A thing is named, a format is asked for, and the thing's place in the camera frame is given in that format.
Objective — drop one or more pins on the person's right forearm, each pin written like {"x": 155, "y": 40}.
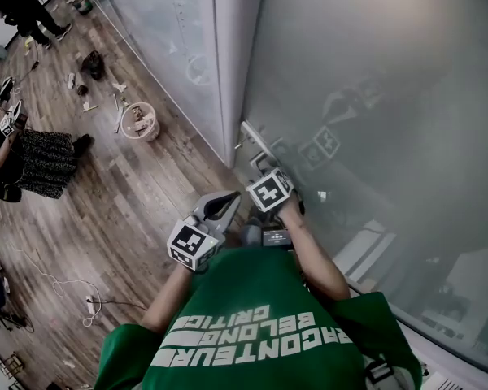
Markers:
{"x": 317, "y": 258}

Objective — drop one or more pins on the yellow paper scraps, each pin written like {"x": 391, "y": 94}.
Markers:
{"x": 29, "y": 41}

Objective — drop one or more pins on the small black screen device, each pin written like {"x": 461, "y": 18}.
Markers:
{"x": 275, "y": 237}

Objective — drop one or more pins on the scattered white paper scraps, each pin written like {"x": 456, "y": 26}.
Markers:
{"x": 118, "y": 114}

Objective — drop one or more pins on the glass partition with blinds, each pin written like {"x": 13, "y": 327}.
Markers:
{"x": 166, "y": 35}

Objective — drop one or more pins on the black bag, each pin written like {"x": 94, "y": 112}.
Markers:
{"x": 92, "y": 65}

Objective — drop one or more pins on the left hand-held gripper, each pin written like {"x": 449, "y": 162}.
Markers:
{"x": 189, "y": 244}

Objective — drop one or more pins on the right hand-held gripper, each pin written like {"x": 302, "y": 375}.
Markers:
{"x": 270, "y": 191}

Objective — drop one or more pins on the small dark lump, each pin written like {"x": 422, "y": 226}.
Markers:
{"x": 82, "y": 90}

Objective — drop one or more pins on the person's left forearm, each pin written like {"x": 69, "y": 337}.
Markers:
{"x": 166, "y": 299}

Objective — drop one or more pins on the person's green printed t-shirt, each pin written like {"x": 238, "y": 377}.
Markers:
{"x": 248, "y": 291}

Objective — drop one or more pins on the pink waste basket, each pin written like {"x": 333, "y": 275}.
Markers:
{"x": 140, "y": 124}

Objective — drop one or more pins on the green bucket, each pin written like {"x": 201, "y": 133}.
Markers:
{"x": 82, "y": 5}

